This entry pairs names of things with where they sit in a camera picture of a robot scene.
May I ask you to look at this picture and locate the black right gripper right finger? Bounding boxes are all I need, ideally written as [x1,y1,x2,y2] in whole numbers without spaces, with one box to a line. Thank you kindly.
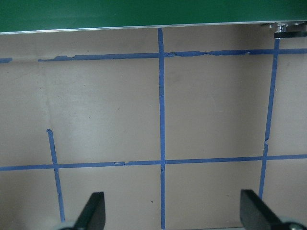
[240,189,288,230]

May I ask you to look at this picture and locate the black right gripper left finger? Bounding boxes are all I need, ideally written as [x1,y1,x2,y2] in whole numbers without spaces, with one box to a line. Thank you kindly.
[73,192,106,230]

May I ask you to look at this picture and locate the green conveyor belt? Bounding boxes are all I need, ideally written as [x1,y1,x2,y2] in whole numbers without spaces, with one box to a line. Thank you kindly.
[0,0,307,35]

